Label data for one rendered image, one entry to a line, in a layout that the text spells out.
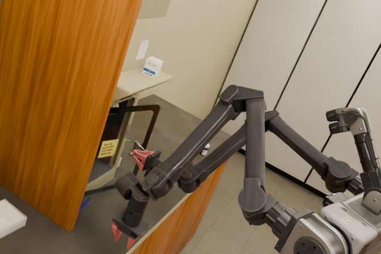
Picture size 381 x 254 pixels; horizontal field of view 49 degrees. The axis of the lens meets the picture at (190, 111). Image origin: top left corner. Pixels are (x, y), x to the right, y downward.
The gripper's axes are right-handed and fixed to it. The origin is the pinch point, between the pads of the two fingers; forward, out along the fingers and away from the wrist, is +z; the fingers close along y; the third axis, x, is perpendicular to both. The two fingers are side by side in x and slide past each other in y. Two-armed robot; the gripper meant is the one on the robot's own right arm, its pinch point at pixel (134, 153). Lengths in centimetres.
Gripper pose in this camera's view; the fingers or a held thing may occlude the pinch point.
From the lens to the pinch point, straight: 166.6
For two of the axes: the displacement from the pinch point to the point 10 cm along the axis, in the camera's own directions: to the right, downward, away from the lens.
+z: -8.5, -4.4, 2.8
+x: -4.1, 2.3, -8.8
